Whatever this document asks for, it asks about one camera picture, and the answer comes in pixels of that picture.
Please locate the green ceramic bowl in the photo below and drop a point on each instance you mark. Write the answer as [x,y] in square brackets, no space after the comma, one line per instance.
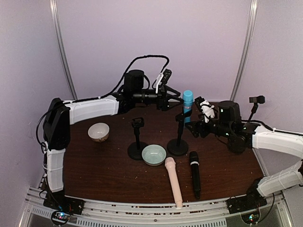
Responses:
[154,155]

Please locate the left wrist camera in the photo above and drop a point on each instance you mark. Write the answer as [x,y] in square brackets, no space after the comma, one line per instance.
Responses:
[162,79]

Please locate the left aluminium frame post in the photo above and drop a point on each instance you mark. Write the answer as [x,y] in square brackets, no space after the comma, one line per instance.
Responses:
[63,56]

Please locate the black microphone stand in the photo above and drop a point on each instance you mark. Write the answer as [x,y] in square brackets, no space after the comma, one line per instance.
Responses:
[179,147]
[135,149]
[256,100]

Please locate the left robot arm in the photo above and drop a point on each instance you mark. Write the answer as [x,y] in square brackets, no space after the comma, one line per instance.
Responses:
[62,114]

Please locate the pink toy microphone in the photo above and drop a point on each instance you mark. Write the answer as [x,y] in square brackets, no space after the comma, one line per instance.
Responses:
[173,178]

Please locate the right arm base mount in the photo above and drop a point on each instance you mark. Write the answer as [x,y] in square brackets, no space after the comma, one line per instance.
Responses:
[248,206]

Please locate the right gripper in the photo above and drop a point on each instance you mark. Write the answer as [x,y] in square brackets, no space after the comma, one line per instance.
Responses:
[201,126]

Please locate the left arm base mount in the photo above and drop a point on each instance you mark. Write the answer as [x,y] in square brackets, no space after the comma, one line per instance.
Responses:
[63,210]

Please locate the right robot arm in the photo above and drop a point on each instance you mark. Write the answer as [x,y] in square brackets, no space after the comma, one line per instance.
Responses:
[226,121]

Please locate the aluminium frame post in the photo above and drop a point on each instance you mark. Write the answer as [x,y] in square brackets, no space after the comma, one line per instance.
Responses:
[246,47]
[63,56]

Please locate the right aluminium frame post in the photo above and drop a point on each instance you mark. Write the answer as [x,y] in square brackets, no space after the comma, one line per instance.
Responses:
[246,47]

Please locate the black microphone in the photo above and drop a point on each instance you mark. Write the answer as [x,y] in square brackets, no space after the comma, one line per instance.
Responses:
[194,164]

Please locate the blue toy microphone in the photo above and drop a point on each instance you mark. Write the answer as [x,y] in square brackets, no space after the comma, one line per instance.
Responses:
[188,99]

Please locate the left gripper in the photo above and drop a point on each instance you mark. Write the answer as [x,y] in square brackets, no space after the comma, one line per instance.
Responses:
[162,97]

